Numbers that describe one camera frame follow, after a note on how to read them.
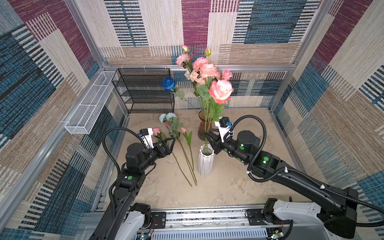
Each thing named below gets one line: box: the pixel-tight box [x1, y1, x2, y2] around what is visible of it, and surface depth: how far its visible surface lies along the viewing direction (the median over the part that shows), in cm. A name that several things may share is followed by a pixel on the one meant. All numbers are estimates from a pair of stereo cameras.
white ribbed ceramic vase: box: [198, 144, 215, 177], surface depth 75 cm
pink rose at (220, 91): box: [205, 79, 234, 155], surface depth 48 cm
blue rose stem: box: [162, 76, 199, 112], surface depth 76 cm
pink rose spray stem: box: [222, 68, 233, 81], surface depth 78 cm
